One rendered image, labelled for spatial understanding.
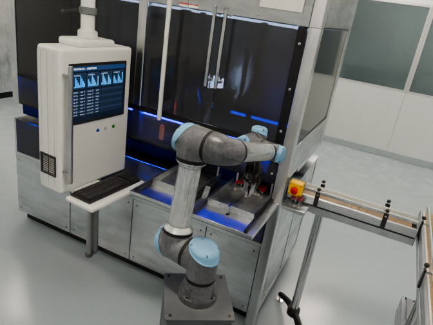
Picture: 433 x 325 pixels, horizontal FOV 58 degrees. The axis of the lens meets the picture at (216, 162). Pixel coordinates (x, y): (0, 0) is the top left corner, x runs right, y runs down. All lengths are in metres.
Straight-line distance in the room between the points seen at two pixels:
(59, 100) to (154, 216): 1.01
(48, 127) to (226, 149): 1.11
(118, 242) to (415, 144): 5.00
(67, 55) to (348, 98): 5.23
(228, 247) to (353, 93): 4.61
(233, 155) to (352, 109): 5.41
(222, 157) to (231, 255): 1.21
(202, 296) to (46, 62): 1.29
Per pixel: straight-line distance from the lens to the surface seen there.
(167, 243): 1.52
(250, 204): 2.12
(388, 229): 2.25
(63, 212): 3.18
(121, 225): 2.83
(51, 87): 2.07
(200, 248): 1.45
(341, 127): 6.74
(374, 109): 6.63
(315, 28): 1.97
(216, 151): 1.31
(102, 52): 2.17
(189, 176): 1.41
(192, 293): 1.53
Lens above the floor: 1.84
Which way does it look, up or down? 22 degrees down
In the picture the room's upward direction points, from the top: 9 degrees clockwise
